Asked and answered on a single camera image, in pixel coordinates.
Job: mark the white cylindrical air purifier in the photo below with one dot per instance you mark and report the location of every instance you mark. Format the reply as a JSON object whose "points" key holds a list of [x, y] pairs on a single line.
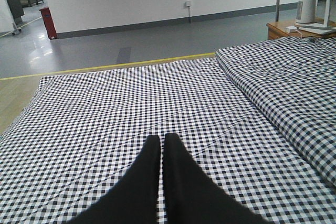
{"points": [[306, 11]]}

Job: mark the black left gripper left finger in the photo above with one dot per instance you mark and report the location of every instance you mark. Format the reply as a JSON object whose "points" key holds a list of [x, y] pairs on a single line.
{"points": [[134, 197]]}

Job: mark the wooden bedside table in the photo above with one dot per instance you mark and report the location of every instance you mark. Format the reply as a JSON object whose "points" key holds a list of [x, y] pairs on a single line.
{"points": [[278, 29]]}

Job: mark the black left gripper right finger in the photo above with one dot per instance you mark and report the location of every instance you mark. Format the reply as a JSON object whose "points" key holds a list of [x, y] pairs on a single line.
{"points": [[191, 196]]}

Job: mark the checkered bed sheet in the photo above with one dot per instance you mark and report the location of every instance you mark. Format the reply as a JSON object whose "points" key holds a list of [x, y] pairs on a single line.
{"points": [[80, 133]]}

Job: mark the small white charger block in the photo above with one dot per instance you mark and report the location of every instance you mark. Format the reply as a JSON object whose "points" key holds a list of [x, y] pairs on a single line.
{"points": [[290, 29]]}

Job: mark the white lamp base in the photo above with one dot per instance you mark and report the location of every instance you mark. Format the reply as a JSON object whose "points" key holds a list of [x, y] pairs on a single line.
{"points": [[320, 27]]}

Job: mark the checkered folded quilt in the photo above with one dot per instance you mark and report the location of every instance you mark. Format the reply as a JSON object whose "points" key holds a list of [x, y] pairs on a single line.
{"points": [[292, 82]]}

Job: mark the red fire equipment box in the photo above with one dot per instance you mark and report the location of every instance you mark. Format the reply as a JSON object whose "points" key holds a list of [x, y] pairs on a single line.
{"points": [[48, 22]]}

